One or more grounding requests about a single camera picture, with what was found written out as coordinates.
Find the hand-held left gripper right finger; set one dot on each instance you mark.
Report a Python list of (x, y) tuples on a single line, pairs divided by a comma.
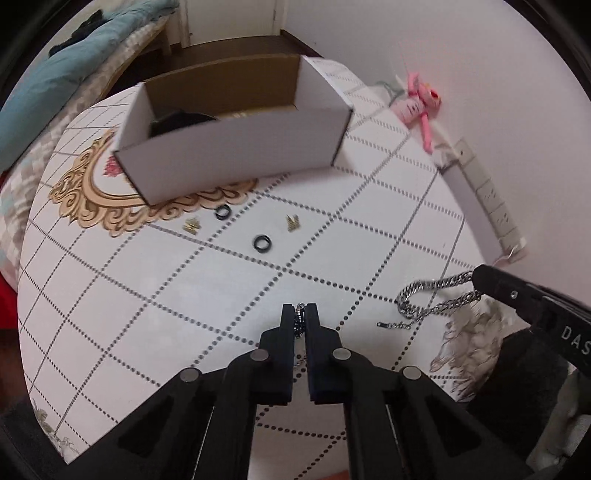
[(311, 323)]

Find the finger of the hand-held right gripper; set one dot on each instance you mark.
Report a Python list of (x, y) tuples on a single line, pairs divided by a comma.
[(503, 284)]

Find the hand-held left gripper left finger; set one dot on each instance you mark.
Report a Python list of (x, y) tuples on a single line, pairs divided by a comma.
[(289, 323)]

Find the white cardboard box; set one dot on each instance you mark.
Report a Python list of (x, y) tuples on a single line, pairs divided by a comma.
[(231, 147)]

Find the dark fuzzy cloth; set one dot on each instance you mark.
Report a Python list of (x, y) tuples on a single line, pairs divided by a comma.
[(517, 383)]

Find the white power strip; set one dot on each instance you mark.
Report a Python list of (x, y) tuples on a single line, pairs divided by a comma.
[(490, 194)]

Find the gold earring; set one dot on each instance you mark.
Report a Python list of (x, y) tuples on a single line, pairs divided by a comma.
[(292, 223), (192, 225)]

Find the white patterned tablecloth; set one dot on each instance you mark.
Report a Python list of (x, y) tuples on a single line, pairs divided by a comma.
[(152, 295)]

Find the pink plush toy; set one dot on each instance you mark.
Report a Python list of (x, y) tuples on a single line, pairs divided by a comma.
[(418, 99)]

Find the black round item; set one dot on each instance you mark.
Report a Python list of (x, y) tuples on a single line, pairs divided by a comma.
[(178, 121)]

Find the red cloth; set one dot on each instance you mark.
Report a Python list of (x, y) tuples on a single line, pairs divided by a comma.
[(7, 300)]

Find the teal blanket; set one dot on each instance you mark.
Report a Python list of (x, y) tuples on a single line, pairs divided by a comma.
[(46, 83)]

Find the black cloth item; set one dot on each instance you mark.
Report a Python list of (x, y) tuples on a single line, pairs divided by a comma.
[(76, 34)]

